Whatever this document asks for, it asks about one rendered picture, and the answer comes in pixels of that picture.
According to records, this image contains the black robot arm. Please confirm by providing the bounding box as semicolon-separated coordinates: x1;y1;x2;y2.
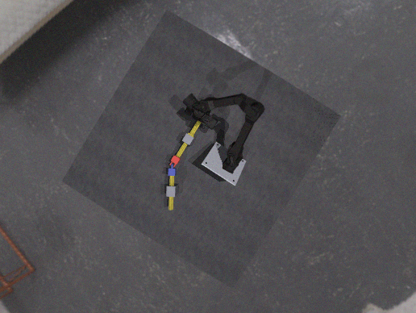
183;93;265;173

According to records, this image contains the yellow square bar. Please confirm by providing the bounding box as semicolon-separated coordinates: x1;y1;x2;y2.
176;121;201;158

